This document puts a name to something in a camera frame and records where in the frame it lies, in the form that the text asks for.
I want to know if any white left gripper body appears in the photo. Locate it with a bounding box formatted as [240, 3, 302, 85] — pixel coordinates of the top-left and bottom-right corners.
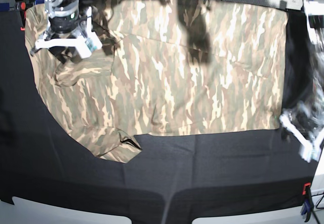
[279, 114, 323, 163]

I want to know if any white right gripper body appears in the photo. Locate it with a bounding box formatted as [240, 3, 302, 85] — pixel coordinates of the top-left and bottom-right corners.
[30, 7, 102, 59]

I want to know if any camouflage t-shirt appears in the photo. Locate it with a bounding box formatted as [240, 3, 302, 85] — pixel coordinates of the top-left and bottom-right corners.
[30, 0, 288, 163]

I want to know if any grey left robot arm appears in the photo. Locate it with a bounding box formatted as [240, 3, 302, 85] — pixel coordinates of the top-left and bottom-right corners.
[279, 0, 323, 163]

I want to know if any orange blue clamp front right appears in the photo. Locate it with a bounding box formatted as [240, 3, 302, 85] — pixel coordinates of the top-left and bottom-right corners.
[301, 182, 314, 222]

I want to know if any orange clamp left rear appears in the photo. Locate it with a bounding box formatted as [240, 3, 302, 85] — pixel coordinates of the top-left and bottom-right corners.
[18, 2, 26, 30]

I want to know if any black table cloth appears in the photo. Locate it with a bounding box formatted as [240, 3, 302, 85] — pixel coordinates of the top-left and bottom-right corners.
[1, 5, 317, 223]

